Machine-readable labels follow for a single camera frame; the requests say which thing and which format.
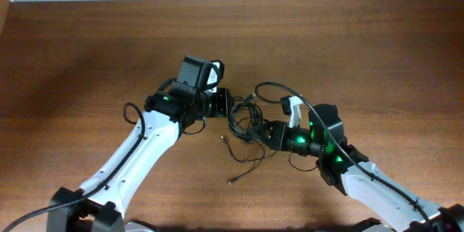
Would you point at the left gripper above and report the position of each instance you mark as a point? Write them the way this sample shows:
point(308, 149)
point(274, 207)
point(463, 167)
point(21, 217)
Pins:
point(223, 105)

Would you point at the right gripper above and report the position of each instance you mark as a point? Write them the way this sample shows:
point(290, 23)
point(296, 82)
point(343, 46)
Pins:
point(278, 141)

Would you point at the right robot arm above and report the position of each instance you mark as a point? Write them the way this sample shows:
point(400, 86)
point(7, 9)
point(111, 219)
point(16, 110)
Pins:
point(341, 165)

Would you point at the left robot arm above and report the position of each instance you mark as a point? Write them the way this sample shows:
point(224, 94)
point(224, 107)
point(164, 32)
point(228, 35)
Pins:
point(101, 202)

